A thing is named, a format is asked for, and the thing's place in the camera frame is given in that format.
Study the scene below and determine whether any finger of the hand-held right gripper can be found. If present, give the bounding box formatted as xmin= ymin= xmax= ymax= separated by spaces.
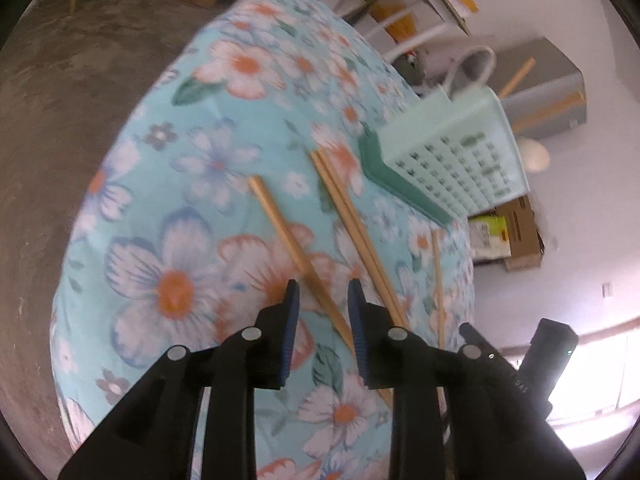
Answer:
xmin=459 ymin=322 xmax=506 ymax=368

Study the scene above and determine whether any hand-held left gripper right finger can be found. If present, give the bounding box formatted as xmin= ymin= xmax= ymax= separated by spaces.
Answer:
xmin=347 ymin=279 xmax=587 ymax=480

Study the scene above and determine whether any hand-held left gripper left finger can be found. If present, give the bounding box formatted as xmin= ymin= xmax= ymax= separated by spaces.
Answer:
xmin=57 ymin=280 xmax=301 ymax=480

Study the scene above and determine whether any mint green utensil holder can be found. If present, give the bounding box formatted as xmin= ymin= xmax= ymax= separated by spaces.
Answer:
xmin=357 ymin=85 xmax=531 ymax=226

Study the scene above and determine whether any white plastic spoon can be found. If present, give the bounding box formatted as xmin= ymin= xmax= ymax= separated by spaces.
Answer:
xmin=517 ymin=139 xmax=552 ymax=174

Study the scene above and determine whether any white and green sack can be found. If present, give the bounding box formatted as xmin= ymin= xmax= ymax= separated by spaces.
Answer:
xmin=469 ymin=214 xmax=512 ymax=266

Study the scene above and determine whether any open cardboard box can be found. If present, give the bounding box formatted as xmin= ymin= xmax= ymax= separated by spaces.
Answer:
xmin=501 ymin=195 xmax=544 ymax=272

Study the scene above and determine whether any blue floral blanket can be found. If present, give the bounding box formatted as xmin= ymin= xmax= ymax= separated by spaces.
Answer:
xmin=50 ymin=0 xmax=476 ymax=480

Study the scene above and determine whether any grey refrigerator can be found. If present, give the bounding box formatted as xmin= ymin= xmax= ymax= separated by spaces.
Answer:
xmin=497 ymin=36 xmax=587 ymax=141

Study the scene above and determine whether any yellow bag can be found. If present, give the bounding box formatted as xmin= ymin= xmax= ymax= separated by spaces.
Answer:
xmin=370 ymin=2 xmax=417 ymax=44

